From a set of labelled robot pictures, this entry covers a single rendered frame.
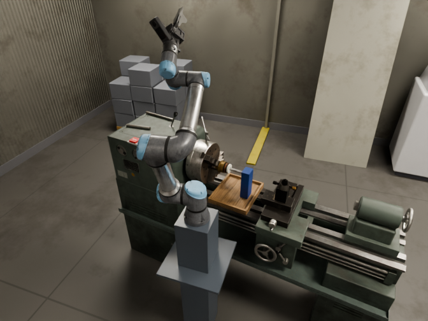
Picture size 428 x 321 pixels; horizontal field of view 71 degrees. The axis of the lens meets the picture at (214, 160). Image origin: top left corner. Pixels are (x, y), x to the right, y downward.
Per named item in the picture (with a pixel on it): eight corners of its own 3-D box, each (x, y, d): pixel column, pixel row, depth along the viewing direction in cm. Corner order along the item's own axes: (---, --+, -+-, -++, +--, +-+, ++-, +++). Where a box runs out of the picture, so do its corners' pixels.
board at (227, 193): (207, 202, 218) (207, 198, 216) (228, 176, 245) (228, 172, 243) (246, 215, 207) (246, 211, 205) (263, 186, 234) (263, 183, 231)
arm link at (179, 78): (188, 92, 150) (183, 78, 139) (166, 90, 151) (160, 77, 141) (190, 79, 152) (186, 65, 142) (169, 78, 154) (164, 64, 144)
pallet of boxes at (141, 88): (195, 123, 521) (192, 59, 462) (179, 142, 463) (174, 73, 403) (139, 115, 547) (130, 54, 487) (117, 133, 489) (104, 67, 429)
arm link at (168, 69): (160, 81, 140) (155, 69, 132) (163, 62, 144) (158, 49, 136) (177, 80, 139) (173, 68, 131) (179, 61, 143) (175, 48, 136)
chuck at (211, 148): (189, 187, 221) (189, 149, 206) (209, 169, 246) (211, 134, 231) (199, 191, 217) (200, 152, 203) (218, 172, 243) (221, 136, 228)
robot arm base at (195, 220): (204, 229, 165) (204, 216, 159) (179, 223, 169) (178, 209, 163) (213, 211, 176) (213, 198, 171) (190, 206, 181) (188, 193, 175)
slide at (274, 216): (260, 219, 195) (260, 214, 193) (279, 183, 227) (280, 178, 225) (287, 228, 189) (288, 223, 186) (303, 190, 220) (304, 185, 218)
